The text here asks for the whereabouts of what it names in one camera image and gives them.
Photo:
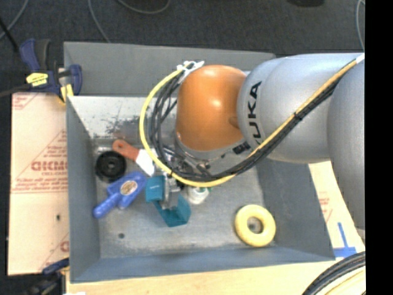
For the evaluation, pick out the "brown cardboard board, red print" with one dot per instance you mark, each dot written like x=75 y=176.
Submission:
x=37 y=140

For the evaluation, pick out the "orange and white spatula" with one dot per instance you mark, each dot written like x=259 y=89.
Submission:
x=130 y=151

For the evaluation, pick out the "blue toy tool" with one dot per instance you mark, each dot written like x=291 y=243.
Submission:
x=122 y=194

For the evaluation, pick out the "grey metal bin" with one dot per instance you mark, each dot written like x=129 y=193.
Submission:
x=172 y=238

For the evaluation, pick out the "teal plastic toy tool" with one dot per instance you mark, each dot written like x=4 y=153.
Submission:
x=176 y=217

